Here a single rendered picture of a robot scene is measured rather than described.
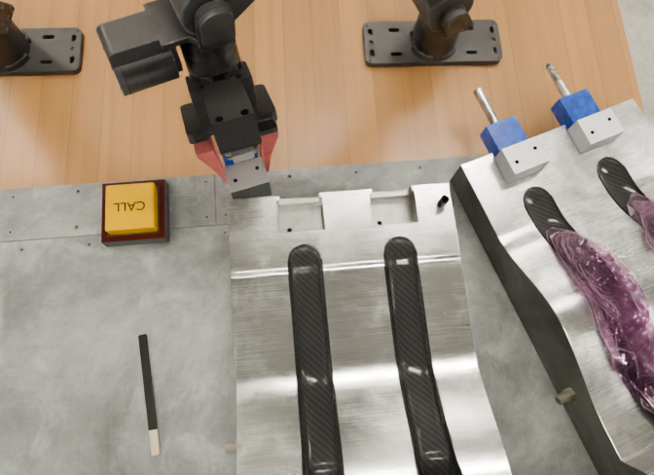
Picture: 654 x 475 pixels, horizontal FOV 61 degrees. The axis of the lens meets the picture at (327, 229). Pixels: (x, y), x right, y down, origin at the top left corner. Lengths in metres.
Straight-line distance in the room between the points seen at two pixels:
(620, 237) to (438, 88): 0.32
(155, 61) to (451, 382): 0.44
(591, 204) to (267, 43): 0.49
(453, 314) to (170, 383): 0.34
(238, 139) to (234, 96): 0.05
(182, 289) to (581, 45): 0.67
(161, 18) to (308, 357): 0.37
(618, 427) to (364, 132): 0.47
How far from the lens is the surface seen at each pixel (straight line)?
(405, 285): 0.63
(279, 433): 0.59
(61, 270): 0.77
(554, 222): 0.74
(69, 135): 0.83
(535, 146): 0.73
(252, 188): 0.69
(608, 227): 0.75
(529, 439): 0.74
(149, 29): 0.57
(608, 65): 0.94
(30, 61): 0.90
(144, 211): 0.71
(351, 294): 0.61
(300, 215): 0.66
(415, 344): 0.63
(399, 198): 0.67
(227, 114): 0.54
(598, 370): 0.69
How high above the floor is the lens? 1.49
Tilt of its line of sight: 73 degrees down
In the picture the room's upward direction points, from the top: 9 degrees clockwise
